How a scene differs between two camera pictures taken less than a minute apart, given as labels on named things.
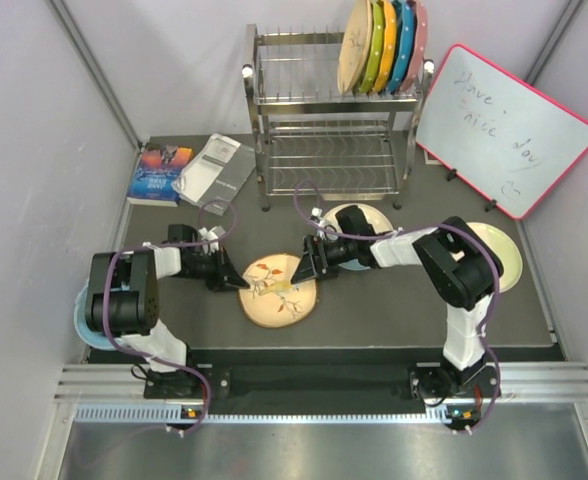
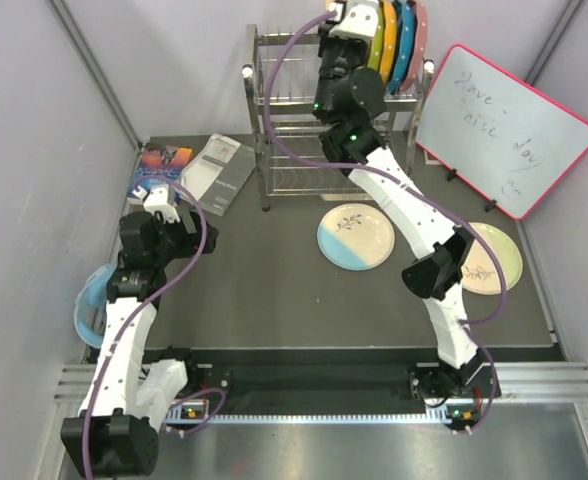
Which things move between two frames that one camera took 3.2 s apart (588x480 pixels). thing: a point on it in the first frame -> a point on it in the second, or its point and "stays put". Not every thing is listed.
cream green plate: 506,249 stays put
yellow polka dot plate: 389,48 stays put
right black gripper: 311,269 -> 326,39
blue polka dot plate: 407,14 stays put
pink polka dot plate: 419,50 stays put
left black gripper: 226,277 -> 190,240
